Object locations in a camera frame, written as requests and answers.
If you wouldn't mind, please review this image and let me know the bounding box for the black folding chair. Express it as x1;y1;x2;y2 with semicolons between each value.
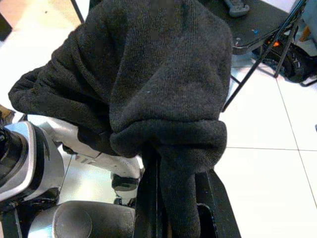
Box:
70;0;309;113

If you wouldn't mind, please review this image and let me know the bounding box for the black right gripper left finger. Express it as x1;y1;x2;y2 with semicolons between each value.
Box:
134;145;163;238

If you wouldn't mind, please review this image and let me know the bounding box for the black device with light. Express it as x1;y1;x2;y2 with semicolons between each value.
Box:
252;37;317;87

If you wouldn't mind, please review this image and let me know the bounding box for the grey storage ottoman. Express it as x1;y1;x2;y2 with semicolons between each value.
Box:
298;0;317;59

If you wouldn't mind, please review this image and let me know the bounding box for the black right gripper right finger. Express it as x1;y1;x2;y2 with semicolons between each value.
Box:
195;168;243;238

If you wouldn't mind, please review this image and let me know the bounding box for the black knit garment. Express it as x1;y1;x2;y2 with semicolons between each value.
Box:
8;0;234;238

